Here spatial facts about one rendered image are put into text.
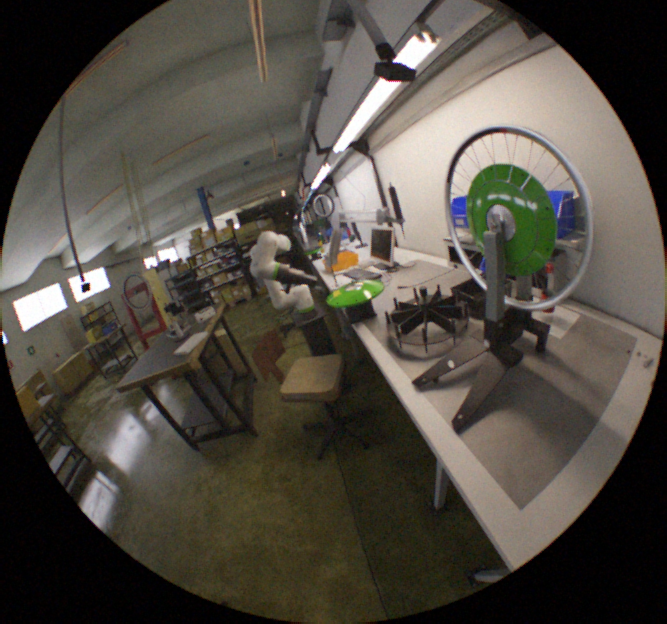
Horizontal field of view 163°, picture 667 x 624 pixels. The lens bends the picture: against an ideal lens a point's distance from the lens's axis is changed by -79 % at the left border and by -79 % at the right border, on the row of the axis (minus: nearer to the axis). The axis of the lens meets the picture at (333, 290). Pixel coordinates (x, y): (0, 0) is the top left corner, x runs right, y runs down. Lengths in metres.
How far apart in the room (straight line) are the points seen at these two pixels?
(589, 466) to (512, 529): 0.23
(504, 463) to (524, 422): 0.13
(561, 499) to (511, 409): 0.30
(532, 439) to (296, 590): 1.37
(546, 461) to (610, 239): 0.84
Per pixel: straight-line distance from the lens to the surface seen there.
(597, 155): 1.14
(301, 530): 1.65
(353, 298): 1.10
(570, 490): 0.65
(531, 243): 0.64
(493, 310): 0.70
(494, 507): 0.59
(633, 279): 1.18
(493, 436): 0.66
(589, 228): 0.59
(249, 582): 1.75
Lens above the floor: 1.48
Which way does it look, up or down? 18 degrees down
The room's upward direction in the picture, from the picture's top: 18 degrees counter-clockwise
